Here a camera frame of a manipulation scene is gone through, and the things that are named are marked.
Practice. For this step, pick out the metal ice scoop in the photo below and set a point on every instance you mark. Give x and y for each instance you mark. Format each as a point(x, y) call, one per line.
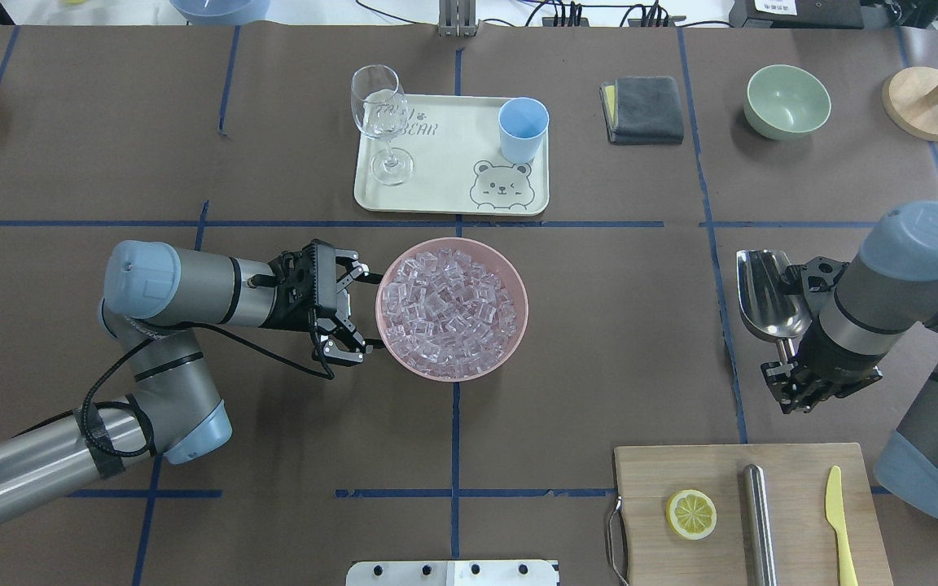
point(767, 309)

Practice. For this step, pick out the wooden cup stand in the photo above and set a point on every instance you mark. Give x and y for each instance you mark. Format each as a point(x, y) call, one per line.
point(910, 98)

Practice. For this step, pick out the blue plastic cup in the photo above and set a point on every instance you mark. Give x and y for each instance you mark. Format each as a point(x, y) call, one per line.
point(523, 123)

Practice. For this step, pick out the blue bowl on side table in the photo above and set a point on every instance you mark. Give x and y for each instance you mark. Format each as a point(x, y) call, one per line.
point(221, 12)

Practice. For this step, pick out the pink bowl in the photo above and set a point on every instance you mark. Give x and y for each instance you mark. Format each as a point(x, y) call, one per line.
point(452, 309)

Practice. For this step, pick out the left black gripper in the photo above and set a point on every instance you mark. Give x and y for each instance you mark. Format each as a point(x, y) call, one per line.
point(283, 312)

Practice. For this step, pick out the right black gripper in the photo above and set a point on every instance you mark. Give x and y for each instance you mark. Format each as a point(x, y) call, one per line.
point(837, 365)

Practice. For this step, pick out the clear ice cubes pile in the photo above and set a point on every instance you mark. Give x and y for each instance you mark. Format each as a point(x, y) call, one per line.
point(449, 313)

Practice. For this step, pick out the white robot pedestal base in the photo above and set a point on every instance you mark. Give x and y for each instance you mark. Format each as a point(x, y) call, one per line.
point(455, 572)

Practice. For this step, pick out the white bear tray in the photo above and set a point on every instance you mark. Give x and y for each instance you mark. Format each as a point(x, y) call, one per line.
point(458, 166)

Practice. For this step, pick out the lemon half slice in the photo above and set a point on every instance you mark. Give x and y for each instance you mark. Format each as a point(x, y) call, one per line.
point(691, 514)

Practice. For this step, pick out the clear wine glass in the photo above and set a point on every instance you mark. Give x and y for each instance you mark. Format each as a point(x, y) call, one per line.
point(380, 110)

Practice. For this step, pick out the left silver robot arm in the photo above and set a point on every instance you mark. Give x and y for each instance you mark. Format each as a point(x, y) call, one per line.
point(154, 298)

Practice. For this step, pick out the grey folded cloth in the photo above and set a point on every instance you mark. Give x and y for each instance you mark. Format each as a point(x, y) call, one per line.
point(643, 110)

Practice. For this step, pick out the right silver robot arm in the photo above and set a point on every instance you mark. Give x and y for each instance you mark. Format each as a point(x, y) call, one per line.
point(842, 327)

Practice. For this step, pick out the green ceramic bowl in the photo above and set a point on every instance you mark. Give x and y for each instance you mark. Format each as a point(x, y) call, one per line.
point(785, 102)

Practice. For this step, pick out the yellow plastic knife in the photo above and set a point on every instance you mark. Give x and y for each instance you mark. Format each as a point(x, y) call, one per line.
point(835, 516)

